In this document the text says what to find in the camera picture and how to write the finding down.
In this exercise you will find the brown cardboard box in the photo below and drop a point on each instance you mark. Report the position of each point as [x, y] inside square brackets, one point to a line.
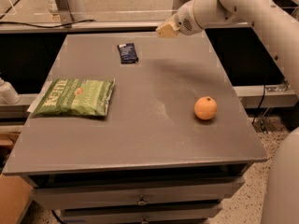
[14, 199]

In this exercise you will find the left metal bracket post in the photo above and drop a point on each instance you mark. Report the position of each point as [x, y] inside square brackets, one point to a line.
[64, 12]

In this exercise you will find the white pipe at left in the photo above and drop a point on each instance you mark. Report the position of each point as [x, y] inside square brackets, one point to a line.
[8, 93]

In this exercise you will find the grey drawer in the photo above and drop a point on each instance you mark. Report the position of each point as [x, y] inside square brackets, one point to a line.
[140, 193]
[148, 214]

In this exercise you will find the green jalapeno chip bag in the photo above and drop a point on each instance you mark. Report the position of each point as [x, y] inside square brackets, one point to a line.
[73, 97]

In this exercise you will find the grey metal rail frame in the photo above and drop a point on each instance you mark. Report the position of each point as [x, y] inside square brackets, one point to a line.
[83, 26]

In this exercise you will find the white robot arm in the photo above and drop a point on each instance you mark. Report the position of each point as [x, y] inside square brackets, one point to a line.
[279, 33]

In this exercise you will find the dark blue rxbar wrapper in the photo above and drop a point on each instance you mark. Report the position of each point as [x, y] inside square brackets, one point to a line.
[127, 53]

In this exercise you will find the orange fruit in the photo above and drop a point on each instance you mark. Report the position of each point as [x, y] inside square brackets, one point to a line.
[205, 108]

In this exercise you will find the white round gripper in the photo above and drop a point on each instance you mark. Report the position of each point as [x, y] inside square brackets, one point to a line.
[184, 22]

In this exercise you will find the lower grey drawer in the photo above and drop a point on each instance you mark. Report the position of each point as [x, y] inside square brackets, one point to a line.
[148, 214]

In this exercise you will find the upper grey drawer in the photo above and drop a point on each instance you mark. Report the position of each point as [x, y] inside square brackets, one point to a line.
[140, 193]

